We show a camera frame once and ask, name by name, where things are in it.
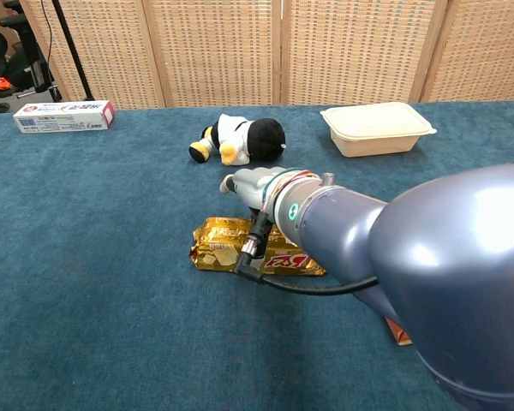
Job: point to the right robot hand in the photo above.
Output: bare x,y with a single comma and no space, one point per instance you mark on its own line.
252,184

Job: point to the gold snack packet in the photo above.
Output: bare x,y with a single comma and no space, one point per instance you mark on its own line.
216,244

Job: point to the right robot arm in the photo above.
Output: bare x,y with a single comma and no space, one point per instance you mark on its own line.
454,278

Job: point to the beige lidded food container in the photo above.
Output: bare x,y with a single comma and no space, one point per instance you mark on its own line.
377,128

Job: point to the orange cardboard box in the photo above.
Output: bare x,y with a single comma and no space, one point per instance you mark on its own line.
400,336

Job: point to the penguin plush toy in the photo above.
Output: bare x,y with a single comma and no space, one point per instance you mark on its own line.
261,137

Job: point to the woven wooden folding screen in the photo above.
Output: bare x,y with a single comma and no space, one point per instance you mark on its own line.
218,51

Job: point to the blue table mat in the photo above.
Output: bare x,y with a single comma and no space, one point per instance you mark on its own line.
111,299

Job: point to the white toothpaste box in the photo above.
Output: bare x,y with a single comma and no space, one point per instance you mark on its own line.
64,117

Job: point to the black tripod stand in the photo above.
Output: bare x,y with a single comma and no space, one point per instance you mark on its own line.
70,47

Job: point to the black office chair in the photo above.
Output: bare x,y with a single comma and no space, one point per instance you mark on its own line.
25,55

